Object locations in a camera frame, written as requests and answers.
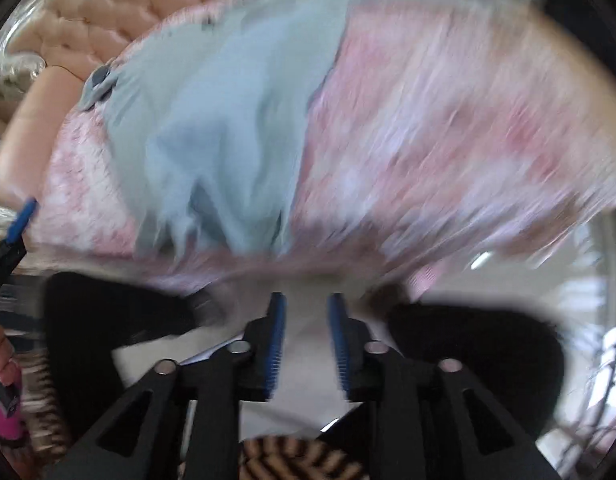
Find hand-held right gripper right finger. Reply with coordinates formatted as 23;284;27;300
328;293;563;480

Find person's left hand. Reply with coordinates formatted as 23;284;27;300
0;307;20;386

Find light blue shirt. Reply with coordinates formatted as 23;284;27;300
77;0;533;268

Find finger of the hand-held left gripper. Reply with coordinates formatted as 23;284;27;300
0;197;40;293

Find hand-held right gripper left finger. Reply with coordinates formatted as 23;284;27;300
48;292;287;480

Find person's black pants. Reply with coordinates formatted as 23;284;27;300
42;271;563;461

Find brown woven rug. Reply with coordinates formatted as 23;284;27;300
240;435;365;480

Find pink floral blanket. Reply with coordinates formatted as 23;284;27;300
35;0;616;301

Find peach tufted leather sofa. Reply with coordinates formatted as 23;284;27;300
0;0;616;211

